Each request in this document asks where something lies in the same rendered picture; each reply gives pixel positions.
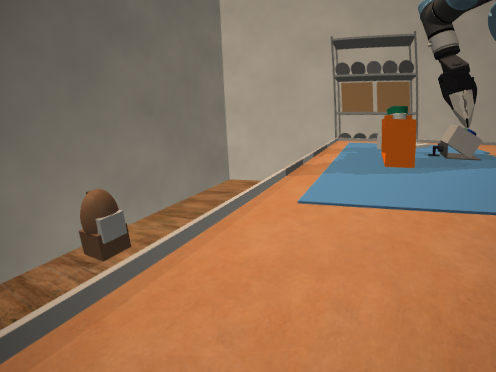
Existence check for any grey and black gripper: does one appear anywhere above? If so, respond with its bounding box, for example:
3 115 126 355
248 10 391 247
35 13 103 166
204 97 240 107
434 46 477 128

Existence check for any blue bench mat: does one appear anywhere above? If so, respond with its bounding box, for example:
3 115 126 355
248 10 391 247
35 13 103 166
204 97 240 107
298 143 496 215

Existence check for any grey table edge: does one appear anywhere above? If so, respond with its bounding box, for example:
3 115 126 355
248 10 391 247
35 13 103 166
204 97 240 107
0 138 377 364

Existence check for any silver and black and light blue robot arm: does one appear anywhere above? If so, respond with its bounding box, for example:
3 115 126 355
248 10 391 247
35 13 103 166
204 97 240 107
418 0 496 77

